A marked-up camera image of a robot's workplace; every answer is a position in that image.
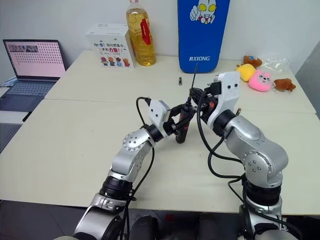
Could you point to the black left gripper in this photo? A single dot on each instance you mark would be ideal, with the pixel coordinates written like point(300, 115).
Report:
point(171, 126)

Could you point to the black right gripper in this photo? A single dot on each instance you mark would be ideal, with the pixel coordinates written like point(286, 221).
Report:
point(208, 106)

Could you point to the black thin antenna rod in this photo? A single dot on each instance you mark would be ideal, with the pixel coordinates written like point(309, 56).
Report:
point(194, 80)

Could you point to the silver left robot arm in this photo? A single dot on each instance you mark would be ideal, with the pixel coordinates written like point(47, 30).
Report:
point(132, 155)

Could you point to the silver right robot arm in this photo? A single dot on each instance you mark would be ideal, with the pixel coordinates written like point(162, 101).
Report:
point(252, 150)

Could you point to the dark small battery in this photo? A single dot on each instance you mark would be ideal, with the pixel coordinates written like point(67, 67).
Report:
point(180, 81)

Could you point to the black gold AA battery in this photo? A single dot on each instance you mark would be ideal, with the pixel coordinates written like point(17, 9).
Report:
point(239, 111)

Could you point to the yellow plush toy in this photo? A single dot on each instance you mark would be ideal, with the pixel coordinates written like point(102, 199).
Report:
point(246, 72)

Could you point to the blue cartoon hard case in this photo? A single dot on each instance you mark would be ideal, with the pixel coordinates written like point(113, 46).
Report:
point(203, 37)

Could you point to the brown bear plush blue patch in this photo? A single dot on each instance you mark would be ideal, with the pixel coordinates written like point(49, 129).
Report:
point(252, 60)

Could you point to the pink bunny plush toy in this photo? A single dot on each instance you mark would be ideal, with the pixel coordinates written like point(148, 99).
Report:
point(261, 80)

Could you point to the yellow cooking oil bottle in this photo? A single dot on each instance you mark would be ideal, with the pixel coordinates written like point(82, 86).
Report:
point(142, 42)

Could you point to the clear plastic bag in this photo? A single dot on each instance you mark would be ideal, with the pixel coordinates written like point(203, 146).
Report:
point(277, 64)

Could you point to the plain brown bear plush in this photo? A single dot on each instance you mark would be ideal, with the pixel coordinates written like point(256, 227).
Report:
point(285, 84)

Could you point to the white printed cardboard box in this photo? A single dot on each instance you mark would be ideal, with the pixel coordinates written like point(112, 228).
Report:
point(111, 47)

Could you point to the grey open laptop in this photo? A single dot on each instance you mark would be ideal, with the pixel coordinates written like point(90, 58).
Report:
point(32, 70)

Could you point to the dark perforated board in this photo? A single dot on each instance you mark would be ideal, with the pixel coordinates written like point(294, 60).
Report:
point(8, 136)

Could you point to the light blue packet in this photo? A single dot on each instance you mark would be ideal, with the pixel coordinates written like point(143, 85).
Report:
point(7, 82)

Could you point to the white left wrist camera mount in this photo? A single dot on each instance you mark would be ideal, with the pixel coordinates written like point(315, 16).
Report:
point(158, 112)

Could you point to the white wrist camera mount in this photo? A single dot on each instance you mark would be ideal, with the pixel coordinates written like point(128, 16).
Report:
point(158, 112)
point(227, 95)

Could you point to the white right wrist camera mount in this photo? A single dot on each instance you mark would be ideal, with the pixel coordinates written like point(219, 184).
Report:
point(227, 95)

